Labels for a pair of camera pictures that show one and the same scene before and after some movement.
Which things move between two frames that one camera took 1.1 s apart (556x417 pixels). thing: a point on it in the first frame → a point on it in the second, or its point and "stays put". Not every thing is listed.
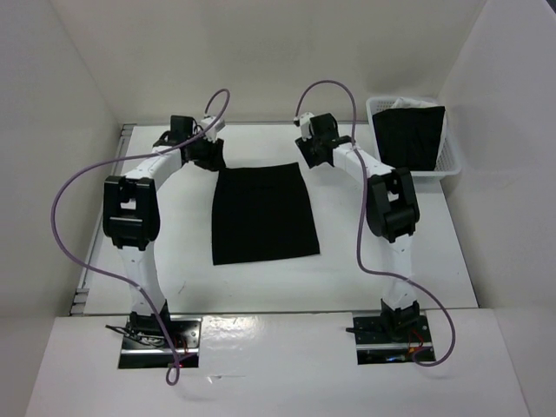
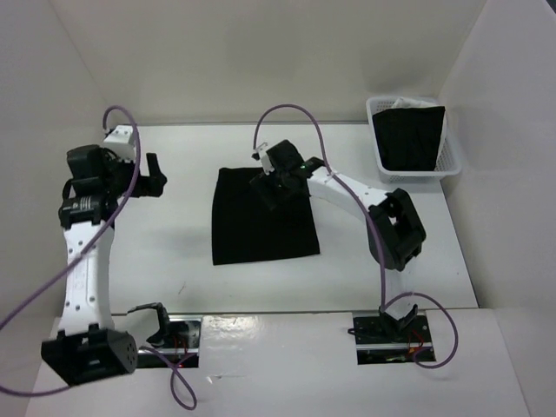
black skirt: [261, 213] stays put
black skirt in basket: [409, 137] stays put
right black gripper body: [310, 151] → [274, 181]
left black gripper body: [201, 153] → [122, 175]
